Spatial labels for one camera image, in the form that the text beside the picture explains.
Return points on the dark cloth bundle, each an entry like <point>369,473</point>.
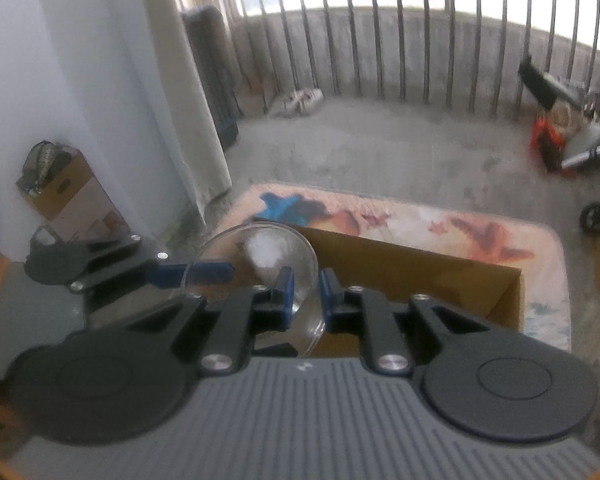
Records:
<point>50,165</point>

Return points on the white shoe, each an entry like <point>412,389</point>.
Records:
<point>287,105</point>
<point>310,99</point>

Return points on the printed cardboard box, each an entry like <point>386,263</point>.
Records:
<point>80,200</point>

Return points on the woven beige bag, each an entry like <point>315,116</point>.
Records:
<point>570,117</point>

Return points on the metal balcony railing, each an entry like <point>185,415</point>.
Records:
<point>378,50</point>

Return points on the printed beach floor mat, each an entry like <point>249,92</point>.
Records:
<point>330,205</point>

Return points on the white curtain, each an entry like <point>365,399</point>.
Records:
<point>200,135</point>

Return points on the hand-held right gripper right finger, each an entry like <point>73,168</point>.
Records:
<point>326,300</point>

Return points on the dark leaning panel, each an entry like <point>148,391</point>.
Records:
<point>212,60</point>

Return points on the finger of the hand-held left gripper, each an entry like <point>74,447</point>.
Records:
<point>210,270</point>
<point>165,279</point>

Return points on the orange bag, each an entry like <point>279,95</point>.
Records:
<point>545,142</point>

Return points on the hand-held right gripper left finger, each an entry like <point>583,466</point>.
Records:
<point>286,292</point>

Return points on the clear glass cup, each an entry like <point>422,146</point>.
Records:
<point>220,245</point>

